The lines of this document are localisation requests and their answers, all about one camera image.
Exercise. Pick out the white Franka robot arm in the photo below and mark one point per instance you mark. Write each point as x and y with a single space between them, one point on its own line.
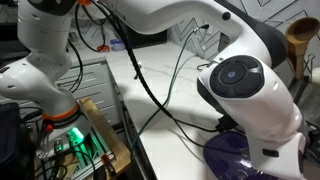
253 110

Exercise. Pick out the black microwave oven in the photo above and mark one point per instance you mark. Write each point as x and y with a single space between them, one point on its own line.
146 38

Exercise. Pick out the clear container with blue lid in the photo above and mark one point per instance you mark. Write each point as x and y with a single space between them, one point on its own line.
117 45

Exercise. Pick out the white drawer cabinet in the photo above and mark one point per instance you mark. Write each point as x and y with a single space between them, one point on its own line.
93 86

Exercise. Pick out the red heart cookie cutter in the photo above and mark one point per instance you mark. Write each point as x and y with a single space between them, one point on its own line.
103 48

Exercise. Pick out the steel utensil holder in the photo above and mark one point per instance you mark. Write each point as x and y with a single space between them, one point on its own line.
301 98

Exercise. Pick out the large wooden spoon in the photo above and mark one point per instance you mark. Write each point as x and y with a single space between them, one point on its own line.
301 33

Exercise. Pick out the dark blue bin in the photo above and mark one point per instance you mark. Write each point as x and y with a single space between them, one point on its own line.
8 133

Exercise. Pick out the white wall outlet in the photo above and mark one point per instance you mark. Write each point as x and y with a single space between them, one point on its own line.
208 30

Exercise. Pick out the aluminium frame rail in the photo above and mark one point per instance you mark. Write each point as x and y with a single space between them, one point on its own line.
83 166

